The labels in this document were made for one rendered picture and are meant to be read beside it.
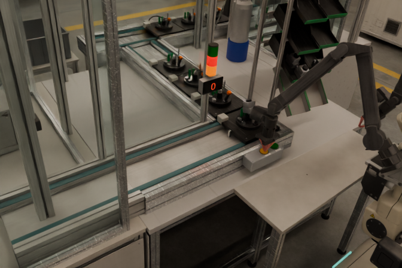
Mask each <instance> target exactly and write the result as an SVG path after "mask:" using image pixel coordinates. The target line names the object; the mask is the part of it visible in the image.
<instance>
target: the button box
mask: <svg viewBox="0 0 402 268"><path fill-rule="evenodd" d="M261 148H263V147H260V148H258V149H256V150H254V151H251V152H249V153H247V154H244V155H243V160H242V164H243V165H244V166H245V167H246V168H247V169H248V170H249V171H250V172H252V171H254V170H256V169H258V168H260V167H263V166H265V165H267V164H269V163H271V162H273V161H275V160H277V159H279V158H281V157H282V153H283V150H284V149H283V148H282V147H281V146H280V145H279V146H278V148H277V149H273V148H271V147H270V148H269V149H268V153H267V154H263V153H261V152H260V149H261Z"/></svg>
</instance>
